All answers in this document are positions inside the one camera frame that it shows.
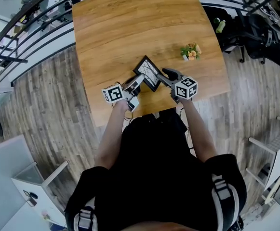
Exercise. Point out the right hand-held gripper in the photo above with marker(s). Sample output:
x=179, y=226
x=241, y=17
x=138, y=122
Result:
x=185, y=89

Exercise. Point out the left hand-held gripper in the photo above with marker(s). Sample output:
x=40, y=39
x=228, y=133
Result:
x=113, y=94

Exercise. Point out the black picture frame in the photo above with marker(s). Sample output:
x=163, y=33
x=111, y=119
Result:
x=149, y=71

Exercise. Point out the person's right forearm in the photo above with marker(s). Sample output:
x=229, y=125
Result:
x=197, y=133

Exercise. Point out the person's left forearm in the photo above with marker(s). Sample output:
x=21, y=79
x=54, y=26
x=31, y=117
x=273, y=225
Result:
x=110, y=138

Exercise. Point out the potted flower in white pot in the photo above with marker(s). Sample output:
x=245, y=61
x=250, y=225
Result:
x=191, y=54

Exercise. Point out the black office chair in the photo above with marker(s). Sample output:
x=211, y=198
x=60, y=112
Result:
x=262, y=44
x=229, y=42

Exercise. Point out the green drink bottle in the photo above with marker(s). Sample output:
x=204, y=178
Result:
x=221, y=26

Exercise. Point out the person's black clothing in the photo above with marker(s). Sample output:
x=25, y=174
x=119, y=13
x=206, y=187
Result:
x=154, y=177

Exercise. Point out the white partition panel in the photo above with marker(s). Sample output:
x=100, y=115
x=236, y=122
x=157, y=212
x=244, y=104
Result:
x=4, y=160

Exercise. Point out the black computer mouse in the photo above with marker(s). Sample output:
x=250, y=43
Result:
x=33, y=196

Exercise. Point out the round light wooden table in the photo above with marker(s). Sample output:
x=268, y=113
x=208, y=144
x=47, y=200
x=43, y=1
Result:
x=270, y=196

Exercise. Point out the small brown box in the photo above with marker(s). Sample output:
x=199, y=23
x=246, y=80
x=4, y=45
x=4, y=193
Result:
x=32, y=202

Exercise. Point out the small white desk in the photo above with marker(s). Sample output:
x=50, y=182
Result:
x=37, y=213

